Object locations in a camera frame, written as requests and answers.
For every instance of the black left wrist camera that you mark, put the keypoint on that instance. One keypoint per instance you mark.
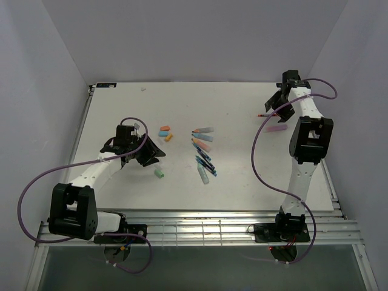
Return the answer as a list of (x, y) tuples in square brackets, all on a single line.
[(126, 135)]

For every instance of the green thin pen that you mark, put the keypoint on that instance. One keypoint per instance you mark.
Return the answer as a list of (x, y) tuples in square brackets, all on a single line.
[(205, 164)]

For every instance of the orange pink highlighter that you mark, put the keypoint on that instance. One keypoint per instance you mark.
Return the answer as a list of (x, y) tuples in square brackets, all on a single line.
[(201, 145)]

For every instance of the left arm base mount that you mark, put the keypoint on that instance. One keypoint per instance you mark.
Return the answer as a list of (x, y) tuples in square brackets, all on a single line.
[(135, 230)]

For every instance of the orange uncapped highlighter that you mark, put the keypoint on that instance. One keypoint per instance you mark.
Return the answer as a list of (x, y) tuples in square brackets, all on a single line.
[(204, 130)]

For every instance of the orange thin pen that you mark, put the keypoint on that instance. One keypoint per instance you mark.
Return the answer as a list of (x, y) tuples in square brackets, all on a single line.
[(267, 115)]

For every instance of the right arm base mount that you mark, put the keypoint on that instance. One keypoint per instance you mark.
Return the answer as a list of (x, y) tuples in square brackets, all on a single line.
[(271, 233)]

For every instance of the blue thin pen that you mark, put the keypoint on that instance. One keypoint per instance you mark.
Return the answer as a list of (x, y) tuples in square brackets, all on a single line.
[(202, 162)]

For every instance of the green highlighter cap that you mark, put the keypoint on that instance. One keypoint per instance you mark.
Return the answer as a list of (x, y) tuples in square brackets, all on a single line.
[(159, 173)]

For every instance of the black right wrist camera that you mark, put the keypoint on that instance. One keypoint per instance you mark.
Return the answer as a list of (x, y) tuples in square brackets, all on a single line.
[(290, 75)]

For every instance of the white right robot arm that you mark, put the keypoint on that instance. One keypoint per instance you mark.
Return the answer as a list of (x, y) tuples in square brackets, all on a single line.
[(309, 144)]

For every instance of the orange highlighter cap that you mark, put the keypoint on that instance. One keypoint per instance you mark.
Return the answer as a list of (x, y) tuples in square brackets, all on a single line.
[(165, 128)]

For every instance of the green highlighter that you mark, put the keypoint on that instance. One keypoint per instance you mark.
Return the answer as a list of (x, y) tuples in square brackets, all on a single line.
[(202, 173)]

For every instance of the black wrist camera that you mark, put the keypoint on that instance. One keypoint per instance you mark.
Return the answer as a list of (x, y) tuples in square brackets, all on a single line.
[(290, 75), (126, 135)]

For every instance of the purple thin pen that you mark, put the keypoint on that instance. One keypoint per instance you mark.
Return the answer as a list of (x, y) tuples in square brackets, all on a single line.
[(208, 163)]

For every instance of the cream highlighter cap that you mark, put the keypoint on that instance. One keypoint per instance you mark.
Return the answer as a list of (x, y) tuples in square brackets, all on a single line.
[(168, 137)]

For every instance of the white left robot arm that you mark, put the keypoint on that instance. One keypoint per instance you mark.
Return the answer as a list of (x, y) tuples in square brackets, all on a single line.
[(73, 210)]

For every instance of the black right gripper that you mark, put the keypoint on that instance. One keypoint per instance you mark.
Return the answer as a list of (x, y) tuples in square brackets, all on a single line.
[(285, 114)]

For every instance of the teal thin pen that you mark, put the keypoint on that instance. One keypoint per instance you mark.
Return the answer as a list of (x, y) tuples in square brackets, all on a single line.
[(202, 152)]

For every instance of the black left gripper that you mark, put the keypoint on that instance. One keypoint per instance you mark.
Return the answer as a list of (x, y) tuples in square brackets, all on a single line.
[(150, 147)]

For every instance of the blue highlighter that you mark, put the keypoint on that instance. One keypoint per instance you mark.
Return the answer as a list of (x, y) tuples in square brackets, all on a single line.
[(202, 137)]

